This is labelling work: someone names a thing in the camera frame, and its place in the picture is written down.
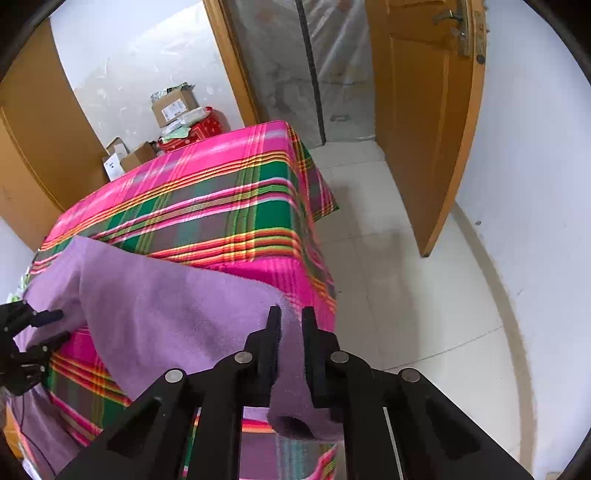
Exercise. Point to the pink green plaid blanket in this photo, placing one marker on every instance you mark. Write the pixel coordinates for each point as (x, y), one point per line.
(207, 194)

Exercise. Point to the wooden wardrobe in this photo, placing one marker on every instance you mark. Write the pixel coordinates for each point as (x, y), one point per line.
(37, 161)

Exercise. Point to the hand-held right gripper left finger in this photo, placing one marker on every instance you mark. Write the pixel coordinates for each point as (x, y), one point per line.
(270, 364)

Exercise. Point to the small brown cardboard box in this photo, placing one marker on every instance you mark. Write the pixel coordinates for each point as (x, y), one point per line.
(138, 157)

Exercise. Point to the wooden door frame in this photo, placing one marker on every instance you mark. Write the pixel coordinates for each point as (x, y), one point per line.
(231, 60)

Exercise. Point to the wooden door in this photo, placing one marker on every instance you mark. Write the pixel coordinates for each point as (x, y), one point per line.
(415, 138)

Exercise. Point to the labelled cardboard box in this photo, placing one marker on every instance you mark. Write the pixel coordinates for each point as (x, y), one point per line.
(178, 108)

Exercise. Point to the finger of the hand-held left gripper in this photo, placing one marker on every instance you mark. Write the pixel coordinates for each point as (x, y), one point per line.
(46, 317)
(51, 344)

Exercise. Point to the grey plastic door curtain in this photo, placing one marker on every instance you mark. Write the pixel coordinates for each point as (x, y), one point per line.
(286, 69)

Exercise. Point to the open white box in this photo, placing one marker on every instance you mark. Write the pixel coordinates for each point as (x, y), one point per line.
(113, 164)

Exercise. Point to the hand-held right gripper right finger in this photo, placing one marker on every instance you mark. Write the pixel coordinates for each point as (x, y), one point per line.
(314, 369)

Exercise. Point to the red patterned bag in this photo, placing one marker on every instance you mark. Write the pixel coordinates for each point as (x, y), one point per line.
(205, 129)

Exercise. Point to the purple fleece towel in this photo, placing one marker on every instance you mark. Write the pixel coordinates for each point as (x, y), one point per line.
(184, 314)

